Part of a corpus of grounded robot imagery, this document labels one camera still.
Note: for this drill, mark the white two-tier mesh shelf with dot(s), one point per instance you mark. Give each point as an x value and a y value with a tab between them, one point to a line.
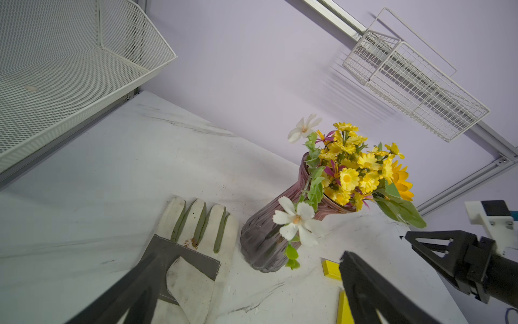
64	61

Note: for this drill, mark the yellow artificial flower bouquet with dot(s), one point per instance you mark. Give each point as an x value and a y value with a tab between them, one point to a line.
342	167

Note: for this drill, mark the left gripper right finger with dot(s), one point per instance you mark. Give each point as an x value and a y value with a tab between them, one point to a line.
371	297

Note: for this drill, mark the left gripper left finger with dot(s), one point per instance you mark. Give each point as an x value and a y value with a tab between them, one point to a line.
133	298

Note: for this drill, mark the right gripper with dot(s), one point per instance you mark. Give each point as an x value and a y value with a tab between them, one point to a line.
468	263

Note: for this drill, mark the white wire wall basket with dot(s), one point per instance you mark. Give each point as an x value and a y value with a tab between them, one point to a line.
400	75

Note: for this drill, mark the white grey work glove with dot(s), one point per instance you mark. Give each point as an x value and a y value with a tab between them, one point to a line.
197	246

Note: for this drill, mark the purple ribbed glass vase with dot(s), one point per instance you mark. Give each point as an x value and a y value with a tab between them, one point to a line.
261	243

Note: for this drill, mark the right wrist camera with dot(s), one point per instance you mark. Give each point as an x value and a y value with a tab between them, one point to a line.
498	221

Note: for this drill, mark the yellow building block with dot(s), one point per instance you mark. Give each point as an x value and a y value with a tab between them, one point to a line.
344	313
331	270

